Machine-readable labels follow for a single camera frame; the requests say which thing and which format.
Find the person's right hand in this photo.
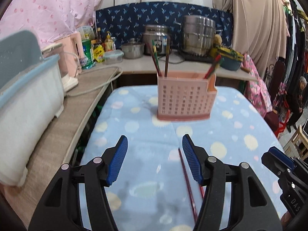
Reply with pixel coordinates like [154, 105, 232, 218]
[280, 212, 291, 227]

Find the yellow dish soap bottle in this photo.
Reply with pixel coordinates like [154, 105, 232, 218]
[104, 31, 116, 51]

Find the silver rice cooker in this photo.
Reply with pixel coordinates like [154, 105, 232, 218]
[142, 25, 172, 55]

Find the white blender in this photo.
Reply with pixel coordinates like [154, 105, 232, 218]
[41, 43, 79, 92]

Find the glass container with green lid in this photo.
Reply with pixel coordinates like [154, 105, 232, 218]
[103, 50, 124, 65]

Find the pink floral cloth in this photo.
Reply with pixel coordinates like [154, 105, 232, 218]
[242, 54, 272, 116]

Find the wooden stool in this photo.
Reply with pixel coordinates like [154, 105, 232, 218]
[290, 125, 308, 159]

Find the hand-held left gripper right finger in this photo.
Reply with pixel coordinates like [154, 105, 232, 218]
[182, 134, 282, 231]

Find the green tin can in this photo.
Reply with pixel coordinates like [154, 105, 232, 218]
[81, 39, 95, 69]

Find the blue plastic basin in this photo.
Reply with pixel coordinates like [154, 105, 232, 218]
[220, 58, 242, 71]

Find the dark brown chopstick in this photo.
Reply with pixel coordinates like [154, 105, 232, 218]
[165, 36, 171, 77]

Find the pink plastic utensil holder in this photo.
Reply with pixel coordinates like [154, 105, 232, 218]
[157, 72, 217, 121]

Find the stainless steel steamer pot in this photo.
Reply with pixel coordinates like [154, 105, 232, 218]
[180, 15, 216, 56]

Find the red green chopstick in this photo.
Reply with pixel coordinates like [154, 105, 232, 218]
[151, 40, 162, 76]
[204, 55, 222, 79]

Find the pink electric kettle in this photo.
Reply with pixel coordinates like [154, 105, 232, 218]
[54, 32, 83, 76]

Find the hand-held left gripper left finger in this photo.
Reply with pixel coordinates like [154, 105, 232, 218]
[28, 135, 128, 231]

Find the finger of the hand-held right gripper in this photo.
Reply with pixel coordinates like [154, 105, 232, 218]
[261, 146, 295, 181]

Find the dark red chopstick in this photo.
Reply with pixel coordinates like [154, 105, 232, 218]
[178, 148, 198, 223]

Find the maroon bag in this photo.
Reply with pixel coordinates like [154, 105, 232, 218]
[265, 112, 280, 126]

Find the white dish box blue lid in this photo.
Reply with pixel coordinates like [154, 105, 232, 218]
[0, 30, 65, 187]

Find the pink spotted sheet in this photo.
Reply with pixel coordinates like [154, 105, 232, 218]
[0, 0, 113, 53]

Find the blue dotted blanket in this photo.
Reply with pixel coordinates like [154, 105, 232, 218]
[78, 85, 287, 231]

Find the small pot with glass lid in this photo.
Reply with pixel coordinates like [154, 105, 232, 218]
[121, 38, 145, 59]

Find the white carton box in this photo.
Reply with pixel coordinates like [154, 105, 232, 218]
[79, 25, 95, 40]

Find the black induction cooker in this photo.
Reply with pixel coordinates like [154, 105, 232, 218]
[177, 49, 214, 62]

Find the black power cable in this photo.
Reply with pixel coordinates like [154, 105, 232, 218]
[168, 53, 186, 64]

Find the yellow seasoning packet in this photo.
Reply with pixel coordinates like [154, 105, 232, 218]
[93, 46, 105, 62]

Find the navy leaf-print cloth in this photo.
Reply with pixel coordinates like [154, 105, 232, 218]
[95, 2, 234, 51]

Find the red plastic stool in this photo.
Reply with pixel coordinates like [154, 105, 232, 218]
[277, 109, 291, 140]

